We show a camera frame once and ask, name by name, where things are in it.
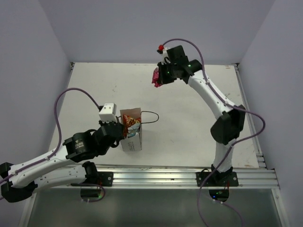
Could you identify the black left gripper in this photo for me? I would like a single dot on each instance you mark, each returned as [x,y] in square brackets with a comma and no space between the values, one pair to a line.
[121,136]

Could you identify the red snack packet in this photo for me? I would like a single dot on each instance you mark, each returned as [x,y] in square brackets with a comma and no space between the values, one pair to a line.
[129,121]

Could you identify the silver mints sachet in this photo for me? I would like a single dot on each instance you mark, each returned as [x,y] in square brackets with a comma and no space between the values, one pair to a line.
[133,130]

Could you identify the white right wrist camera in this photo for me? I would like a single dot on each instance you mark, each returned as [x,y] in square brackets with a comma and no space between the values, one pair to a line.
[162,50]

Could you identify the aluminium rail frame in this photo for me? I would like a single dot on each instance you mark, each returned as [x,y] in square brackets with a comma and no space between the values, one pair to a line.
[151,177]

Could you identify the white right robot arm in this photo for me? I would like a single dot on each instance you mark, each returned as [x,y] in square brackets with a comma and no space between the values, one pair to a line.
[229,118]

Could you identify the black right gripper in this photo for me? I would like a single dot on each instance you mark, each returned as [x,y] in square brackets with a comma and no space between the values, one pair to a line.
[164,80]

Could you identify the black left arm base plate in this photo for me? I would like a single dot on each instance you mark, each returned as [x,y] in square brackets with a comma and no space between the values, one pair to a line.
[104,179]

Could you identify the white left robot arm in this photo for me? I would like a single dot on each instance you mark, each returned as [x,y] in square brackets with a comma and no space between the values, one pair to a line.
[69,164]

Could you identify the pink small snack packet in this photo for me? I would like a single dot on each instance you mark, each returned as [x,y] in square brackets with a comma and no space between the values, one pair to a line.
[156,76]

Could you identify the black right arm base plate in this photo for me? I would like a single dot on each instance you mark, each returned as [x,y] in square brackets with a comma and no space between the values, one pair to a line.
[217,179]

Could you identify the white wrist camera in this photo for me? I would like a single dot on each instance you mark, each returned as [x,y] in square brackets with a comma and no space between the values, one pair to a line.
[162,50]
[107,113]

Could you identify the white paper coffee bag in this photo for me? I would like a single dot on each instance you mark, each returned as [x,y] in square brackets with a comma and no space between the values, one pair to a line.
[134,143]

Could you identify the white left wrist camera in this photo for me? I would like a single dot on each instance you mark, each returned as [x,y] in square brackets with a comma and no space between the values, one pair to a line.
[107,113]

